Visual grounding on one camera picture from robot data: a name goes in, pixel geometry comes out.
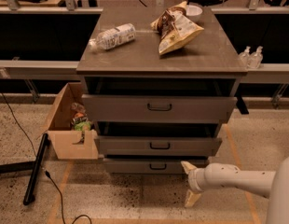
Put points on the black metal leg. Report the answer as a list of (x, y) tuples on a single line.
[(33, 166)]

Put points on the yellow chip bag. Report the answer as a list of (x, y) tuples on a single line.
[(184, 31)]

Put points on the grey bottom drawer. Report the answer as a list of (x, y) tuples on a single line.
[(143, 166)]

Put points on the grey drawer cabinet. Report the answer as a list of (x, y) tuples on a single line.
[(207, 67)]

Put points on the cardboard box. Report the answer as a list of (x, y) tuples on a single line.
[(66, 141)]

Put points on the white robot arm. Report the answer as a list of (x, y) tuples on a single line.
[(273, 185)]

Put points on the grey middle drawer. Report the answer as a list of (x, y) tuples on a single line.
[(158, 146)]

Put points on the grey drawer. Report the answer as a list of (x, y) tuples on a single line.
[(158, 109), (143, 166), (158, 146)]

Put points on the brown snack bag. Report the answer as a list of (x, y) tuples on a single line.
[(164, 23)]

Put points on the left clear pump bottle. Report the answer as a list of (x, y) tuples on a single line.
[(245, 55)]

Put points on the white bowl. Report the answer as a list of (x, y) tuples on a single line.
[(193, 12)]

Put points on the clear plastic water bottle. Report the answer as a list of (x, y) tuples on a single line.
[(114, 37)]

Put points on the green snack package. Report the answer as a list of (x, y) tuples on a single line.
[(82, 126)]

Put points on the grey metal rail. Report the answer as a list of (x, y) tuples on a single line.
[(56, 70)]

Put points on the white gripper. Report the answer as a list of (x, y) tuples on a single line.
[(195, 180)]

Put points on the grey top drawer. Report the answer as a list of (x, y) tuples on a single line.
[(158, 109)]

